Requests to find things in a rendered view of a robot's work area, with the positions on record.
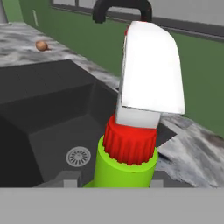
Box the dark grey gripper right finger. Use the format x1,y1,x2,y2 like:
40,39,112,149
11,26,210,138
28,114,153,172
150,170,196,189

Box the small brown round food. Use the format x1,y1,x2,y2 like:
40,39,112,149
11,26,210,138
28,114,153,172
35,40,49,53

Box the black curved tap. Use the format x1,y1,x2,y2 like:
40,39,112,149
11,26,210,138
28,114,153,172
92,0,153,25

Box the dark grey sink basin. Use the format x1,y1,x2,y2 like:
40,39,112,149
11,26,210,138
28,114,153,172
0,59,179,188

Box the green spray bottle white nozzle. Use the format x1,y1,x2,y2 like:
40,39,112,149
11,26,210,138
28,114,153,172
82,20,186,189

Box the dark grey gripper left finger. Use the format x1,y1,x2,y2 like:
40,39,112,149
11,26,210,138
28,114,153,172
34,170,82,189

